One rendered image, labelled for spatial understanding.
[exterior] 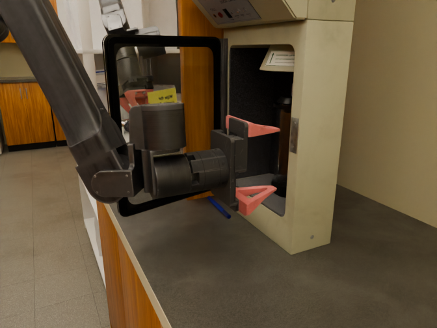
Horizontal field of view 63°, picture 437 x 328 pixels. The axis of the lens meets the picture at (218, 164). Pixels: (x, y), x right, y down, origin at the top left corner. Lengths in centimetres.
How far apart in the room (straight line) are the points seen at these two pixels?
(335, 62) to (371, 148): 48
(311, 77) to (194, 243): 44
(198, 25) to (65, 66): 54
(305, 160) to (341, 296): 26
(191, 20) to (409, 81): 58
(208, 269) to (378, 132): 65
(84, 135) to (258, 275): 43
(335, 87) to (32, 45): 52
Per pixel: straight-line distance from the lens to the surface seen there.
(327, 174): 79
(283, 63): 79
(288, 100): 84
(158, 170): 47
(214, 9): 87
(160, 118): 46
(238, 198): 55
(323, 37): 72
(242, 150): 50
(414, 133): 108
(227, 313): 65
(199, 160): 49
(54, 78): 51
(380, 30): 115
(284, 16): 70
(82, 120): 50
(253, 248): 82
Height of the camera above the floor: 136
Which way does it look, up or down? 18 degrees down
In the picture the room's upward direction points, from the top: straight up
